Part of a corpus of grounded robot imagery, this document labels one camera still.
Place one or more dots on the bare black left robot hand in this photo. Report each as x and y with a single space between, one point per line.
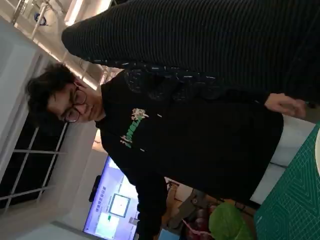
168 235

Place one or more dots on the person's hand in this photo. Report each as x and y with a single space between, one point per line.
285 106

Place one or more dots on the red toy grape bunch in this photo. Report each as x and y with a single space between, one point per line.
227 222

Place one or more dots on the brown cardboard box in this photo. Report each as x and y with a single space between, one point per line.
175 190

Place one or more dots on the monitor with pale window screen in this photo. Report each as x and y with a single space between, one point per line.
115 210

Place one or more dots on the black webcam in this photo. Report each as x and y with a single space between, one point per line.
95 188

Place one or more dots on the person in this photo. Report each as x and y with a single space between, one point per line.
195 150

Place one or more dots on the green cutting mat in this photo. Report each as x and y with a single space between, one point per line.
292 195

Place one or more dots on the round dark-rimmed glasses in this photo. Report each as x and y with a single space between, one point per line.
75 105

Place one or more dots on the grey window frame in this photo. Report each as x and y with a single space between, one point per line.
30 160

